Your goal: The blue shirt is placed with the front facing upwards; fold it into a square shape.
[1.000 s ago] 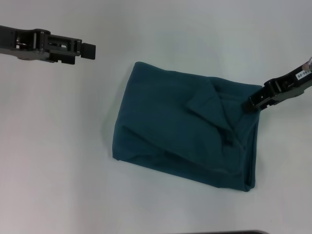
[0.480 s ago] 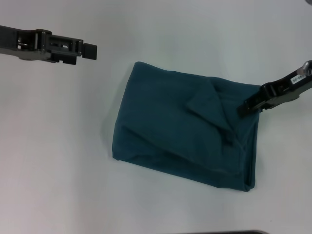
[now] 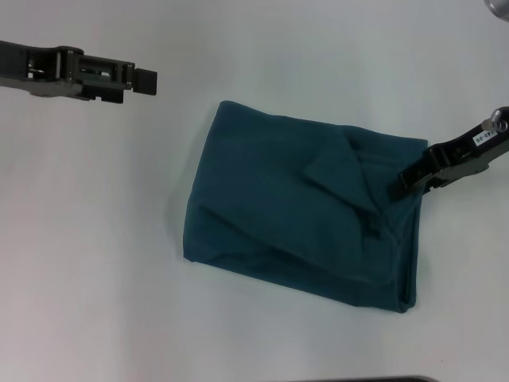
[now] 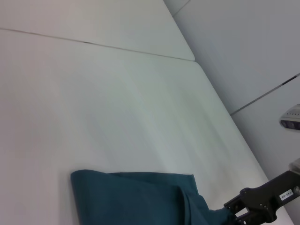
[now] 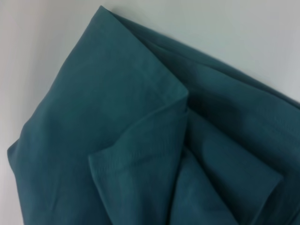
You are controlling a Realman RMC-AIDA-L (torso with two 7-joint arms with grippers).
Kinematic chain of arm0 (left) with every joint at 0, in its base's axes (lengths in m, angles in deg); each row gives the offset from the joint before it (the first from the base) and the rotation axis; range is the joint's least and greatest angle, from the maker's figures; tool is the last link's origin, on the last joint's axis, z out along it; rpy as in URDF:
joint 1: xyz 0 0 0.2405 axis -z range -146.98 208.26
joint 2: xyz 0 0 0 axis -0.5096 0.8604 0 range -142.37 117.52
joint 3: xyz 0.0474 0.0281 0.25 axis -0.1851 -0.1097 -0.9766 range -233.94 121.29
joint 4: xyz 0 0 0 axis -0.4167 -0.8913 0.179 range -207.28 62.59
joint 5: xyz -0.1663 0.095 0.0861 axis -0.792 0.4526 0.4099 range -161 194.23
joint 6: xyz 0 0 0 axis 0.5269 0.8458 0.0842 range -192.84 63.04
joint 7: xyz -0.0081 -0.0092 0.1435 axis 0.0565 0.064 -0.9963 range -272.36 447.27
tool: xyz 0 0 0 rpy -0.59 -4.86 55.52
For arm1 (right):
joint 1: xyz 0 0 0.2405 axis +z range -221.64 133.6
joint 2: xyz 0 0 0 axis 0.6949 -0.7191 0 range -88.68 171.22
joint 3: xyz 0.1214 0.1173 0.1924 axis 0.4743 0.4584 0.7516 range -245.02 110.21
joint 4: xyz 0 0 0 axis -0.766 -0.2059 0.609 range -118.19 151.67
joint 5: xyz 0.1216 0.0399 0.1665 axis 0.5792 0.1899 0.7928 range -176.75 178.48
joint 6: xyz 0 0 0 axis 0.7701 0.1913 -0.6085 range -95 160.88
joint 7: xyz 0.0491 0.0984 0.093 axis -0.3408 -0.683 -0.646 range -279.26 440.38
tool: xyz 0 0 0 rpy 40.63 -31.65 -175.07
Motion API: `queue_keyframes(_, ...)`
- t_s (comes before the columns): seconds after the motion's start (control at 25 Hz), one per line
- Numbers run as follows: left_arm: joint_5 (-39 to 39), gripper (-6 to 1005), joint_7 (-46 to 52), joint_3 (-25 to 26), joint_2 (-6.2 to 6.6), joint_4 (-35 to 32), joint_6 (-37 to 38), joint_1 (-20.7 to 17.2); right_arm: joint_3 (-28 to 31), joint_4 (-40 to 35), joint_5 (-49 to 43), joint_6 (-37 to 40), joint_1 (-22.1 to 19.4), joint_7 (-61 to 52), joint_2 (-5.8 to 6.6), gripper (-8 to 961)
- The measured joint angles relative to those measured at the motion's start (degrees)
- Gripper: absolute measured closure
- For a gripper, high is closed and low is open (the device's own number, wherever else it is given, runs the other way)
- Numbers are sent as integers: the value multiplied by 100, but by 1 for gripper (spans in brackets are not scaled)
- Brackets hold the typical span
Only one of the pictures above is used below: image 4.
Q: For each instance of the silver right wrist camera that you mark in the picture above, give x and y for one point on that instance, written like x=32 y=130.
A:
x=291 y=118

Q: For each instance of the silver elbow plug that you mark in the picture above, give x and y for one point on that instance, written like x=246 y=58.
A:
x=297 y=189

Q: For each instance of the teal t-shirt with beige letters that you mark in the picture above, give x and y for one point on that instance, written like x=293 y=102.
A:
x=140 y=199

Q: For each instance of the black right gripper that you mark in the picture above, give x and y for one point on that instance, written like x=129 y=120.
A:
x=269 y=197

